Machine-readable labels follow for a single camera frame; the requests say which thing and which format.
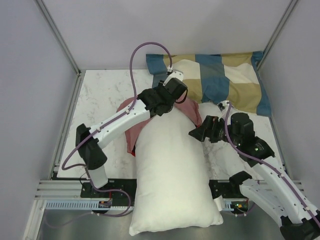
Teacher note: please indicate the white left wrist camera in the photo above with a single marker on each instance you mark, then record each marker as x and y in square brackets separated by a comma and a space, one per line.
[175, 74]

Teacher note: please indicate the white pillow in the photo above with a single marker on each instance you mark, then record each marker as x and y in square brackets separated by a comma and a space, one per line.
[172, 178]

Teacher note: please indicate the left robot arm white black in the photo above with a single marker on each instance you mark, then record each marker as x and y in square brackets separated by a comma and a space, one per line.
[90, 141]

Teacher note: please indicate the blue beige checkered pillow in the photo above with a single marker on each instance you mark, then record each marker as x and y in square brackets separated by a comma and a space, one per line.
[217, 77]

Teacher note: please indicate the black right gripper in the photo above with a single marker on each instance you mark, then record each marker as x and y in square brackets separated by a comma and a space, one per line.
[207, 128]

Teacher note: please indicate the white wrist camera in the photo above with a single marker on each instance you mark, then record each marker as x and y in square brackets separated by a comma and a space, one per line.
[223, 107]
[175, 74]

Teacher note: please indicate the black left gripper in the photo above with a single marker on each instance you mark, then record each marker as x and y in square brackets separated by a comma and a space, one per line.
[160, 85]

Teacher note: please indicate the aluminium frame post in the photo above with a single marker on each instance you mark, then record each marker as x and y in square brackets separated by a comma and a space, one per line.
[57, 35]
[278, 30]

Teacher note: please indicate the aluminium front rail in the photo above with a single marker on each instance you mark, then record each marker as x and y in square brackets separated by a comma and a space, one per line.
[58, 190]

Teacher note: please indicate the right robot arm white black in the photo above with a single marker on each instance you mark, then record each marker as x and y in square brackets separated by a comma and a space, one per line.
[296, 216]

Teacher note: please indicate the right aluminium frame post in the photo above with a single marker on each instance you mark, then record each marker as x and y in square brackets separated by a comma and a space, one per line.
[278, 30]

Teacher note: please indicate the white slotted cable duct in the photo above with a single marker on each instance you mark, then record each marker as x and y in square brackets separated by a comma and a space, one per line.
[225, 204]

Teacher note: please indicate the left aluminium frame post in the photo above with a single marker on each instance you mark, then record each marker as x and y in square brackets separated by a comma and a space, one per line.
[57, 35]

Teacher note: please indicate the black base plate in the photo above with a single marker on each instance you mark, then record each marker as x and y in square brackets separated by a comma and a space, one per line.
[120, 187]

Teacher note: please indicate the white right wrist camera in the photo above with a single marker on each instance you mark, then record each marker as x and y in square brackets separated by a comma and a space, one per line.
[223, 107]

